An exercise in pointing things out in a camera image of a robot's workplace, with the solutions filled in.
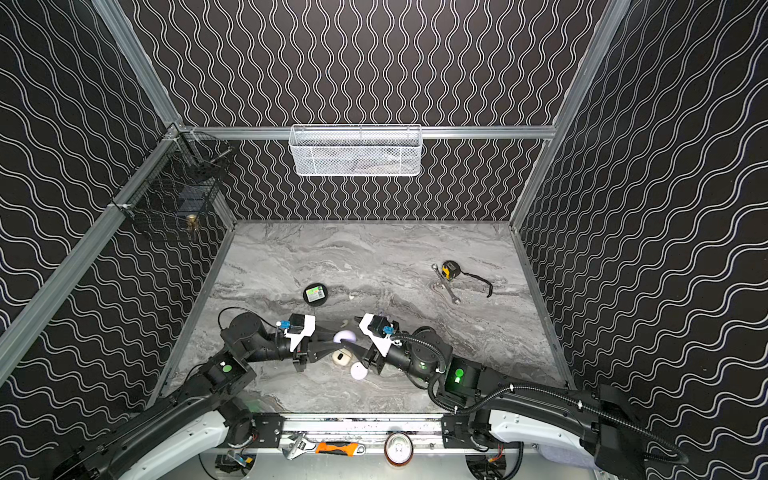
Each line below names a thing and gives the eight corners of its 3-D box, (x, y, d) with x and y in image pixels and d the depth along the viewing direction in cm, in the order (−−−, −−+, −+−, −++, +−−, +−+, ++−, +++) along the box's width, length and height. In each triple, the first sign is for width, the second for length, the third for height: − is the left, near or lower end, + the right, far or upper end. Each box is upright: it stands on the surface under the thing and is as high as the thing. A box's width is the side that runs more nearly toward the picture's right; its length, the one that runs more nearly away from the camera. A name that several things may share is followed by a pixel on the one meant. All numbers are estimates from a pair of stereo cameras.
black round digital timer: (302, 306, 99) (300, 302, 97) (306, 286, 104) (304, 282, 102) (325, 306, 99) (324, 302, 97) (328, 286, 104) (327, 282, 102)
